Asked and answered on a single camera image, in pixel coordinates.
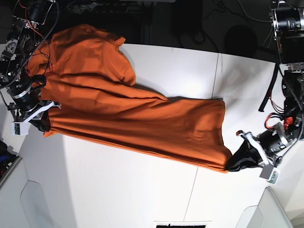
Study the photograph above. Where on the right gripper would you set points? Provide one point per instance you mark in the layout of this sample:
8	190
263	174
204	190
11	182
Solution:
28	107

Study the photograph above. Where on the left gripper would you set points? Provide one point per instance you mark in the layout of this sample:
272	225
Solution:
272	142

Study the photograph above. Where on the orange t-shirt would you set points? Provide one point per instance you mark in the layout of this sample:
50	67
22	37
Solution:
95	84

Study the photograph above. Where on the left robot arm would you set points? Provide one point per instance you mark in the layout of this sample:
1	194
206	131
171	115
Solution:
287	18

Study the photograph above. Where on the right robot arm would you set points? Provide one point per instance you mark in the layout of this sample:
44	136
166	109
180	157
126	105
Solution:
22	44

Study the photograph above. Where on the white framed black tray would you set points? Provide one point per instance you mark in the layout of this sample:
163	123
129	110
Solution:
182	224

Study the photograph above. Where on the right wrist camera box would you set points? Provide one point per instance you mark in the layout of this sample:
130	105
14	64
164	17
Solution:
20	128

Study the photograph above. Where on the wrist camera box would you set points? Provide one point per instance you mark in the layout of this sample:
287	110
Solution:
20	128
270	173

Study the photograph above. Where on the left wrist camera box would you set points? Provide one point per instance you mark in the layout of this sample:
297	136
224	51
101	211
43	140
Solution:
270	173

